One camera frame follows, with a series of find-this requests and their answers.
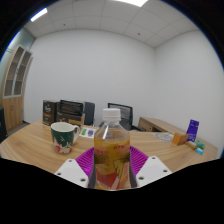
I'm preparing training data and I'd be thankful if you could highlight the wooden side desk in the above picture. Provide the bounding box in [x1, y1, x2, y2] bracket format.
[137, 116, 191, 134]

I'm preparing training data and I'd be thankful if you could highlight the dark grey office chair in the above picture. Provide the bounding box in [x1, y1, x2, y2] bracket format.
[83, 101, 96, 127]

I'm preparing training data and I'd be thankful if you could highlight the flat black box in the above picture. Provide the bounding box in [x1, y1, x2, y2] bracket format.
[57, 99, 86, 118]

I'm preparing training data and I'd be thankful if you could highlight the green and white mug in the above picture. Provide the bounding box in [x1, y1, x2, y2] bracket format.
[50, 121, 82, 155]

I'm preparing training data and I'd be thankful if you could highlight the tall dark brown box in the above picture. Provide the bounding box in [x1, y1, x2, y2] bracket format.
[42, 99, 58, 127]

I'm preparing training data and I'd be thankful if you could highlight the yellow tea drink bottle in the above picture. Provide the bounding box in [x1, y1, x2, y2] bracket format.
[93, 107, 131, 191]

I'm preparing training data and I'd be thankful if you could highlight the small beige box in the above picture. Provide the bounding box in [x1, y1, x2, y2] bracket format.
[185, 140, 198, 150]

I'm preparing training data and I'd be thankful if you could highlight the wooden shelf cabinet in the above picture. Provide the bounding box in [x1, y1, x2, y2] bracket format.
[0, 44, 34, 133]

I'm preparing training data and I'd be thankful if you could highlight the upright purple box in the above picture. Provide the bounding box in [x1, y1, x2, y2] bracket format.
[186, 119, 200, 143]

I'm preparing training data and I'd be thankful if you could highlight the white ceiling light panel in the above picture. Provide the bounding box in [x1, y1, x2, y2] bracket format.
[30, 7, 49, 23]
[114, 0, 149, 8]

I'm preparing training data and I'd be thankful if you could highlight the small orange box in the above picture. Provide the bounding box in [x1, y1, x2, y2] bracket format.
[171, 132, 189, 146]

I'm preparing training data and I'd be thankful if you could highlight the white printed paper sheet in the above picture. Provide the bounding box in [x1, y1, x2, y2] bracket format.
[78, 126, 98, 139]

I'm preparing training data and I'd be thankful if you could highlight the white round-print paper sheet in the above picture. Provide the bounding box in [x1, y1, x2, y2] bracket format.
[153, 131, 175, 142]

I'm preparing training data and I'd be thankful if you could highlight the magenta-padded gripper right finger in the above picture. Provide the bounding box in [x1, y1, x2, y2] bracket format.
[128, 145, 173, 188]

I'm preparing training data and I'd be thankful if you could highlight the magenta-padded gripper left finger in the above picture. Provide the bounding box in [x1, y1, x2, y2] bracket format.
[54, 147, 97, 189]

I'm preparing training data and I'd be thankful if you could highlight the black leather sofa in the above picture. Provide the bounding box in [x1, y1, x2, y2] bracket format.
[0, 105, 8, 143]

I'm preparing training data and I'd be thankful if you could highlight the black mesh office chair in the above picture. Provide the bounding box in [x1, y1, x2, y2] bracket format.
[107, 102, 141, 132]

